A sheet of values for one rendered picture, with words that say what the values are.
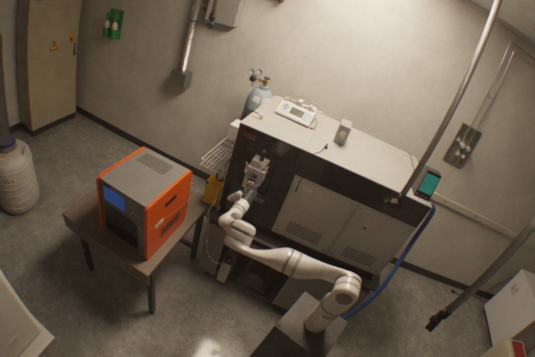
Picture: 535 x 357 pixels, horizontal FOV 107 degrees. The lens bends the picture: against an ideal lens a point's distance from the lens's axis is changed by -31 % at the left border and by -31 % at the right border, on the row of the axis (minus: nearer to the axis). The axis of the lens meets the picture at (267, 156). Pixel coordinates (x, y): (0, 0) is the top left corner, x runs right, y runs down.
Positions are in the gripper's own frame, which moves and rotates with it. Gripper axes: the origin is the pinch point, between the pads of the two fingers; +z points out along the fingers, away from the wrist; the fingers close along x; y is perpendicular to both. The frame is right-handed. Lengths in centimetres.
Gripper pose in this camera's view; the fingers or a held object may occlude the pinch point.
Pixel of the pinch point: (252, 183)
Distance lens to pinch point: 159.9
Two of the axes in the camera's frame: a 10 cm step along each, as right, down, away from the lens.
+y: 5.6, 8.1, 1.8
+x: 7.6, -4.2, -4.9
